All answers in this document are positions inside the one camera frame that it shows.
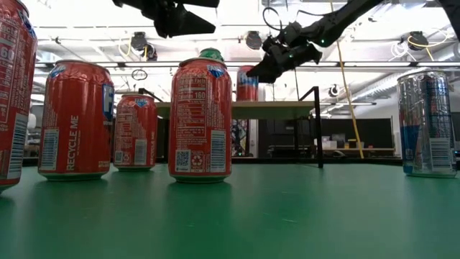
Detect black cable loop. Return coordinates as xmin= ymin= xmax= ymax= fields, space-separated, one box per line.
xmin=131 ymin=68 xmax=149 ymax=82

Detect yellow cable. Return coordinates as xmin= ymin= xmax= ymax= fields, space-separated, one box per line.
xmin=329 ymin=0 xmax=364 ymax=160

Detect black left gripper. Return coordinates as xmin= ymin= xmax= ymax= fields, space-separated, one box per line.
xmin=111 ymin=0 xmax=221 ymax=39

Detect red Fanta can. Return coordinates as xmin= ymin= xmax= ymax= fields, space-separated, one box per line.
xmin=37 ymin=60 xmax=115 ymax=182
xmin=167 ymin=57 xmax=234 ymax=184
xmin=113 ymin=93 xmax=159 ymax=173
xmin=0 ymin=0 xmax=39 ymax=195
xmin=236 ymin=64 xmax=259 ymax=103

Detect colourful printed panel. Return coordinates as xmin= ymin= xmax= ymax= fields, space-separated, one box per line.
xmin=231 ymin=119 xmax=259 ymax=158

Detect silver blue Red Bull can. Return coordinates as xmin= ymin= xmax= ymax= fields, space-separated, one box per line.
xmin=397 ymin=68 xmax=458 ymax=179

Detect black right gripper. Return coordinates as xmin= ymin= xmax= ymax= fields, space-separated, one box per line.
xmin=246 ymin=22 xmax=323 ymax=84

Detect green Sprite can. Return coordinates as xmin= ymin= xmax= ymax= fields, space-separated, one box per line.
xmin=198 ymin=47 xmax=226 ymax=65

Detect wooden shelf with black legs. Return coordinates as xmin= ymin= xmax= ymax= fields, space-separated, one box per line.
xmin=138 ymin=85 xmax=324 ymax=169

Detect green table mat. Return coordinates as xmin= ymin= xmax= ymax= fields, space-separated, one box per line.
xmin=0 ymin=163 xmax=460 ymax=259

